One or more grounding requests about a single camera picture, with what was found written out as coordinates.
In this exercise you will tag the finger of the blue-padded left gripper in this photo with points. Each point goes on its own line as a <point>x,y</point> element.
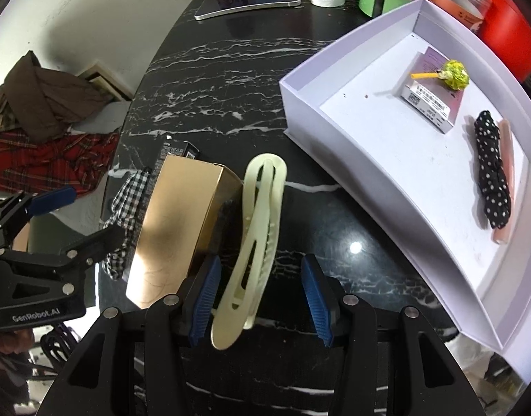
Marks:
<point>94,248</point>
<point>50,201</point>

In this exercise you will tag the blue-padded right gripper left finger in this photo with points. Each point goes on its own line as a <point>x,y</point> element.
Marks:
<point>205,286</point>

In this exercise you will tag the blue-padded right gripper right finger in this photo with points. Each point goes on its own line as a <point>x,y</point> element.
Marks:
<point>320,298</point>

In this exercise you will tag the cream plastic hair clip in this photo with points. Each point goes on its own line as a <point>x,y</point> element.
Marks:
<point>262,196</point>

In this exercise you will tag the pink lip gloss tube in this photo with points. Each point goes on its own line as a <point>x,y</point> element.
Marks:
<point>502,235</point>

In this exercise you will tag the black polka dot scrunchie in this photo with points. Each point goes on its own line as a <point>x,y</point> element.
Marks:
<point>491,178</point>

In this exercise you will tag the purple eyes cosmetic box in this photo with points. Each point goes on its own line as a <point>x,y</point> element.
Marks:
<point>432,97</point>

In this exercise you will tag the green lollipop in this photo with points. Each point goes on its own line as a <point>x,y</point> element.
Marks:
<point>454,75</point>

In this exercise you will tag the person's left hand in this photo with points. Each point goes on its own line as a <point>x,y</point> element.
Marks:
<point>16,342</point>

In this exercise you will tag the black white checkered scrunchie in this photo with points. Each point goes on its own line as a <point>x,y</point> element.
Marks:
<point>123,214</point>

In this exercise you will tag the red plaid cloth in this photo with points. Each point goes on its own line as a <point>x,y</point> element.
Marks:
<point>79,161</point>

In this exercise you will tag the brown cloth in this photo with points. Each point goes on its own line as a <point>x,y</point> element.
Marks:
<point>45,103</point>

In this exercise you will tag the gold cardboard box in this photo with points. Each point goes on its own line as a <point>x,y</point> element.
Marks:
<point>182,224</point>

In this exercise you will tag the white open gift box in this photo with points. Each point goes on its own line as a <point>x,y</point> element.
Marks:
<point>344,108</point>

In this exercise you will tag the smartphone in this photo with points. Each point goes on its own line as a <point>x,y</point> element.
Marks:
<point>215,8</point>

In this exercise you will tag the red cylindrical canister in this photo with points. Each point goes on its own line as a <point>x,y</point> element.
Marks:
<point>506,31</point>

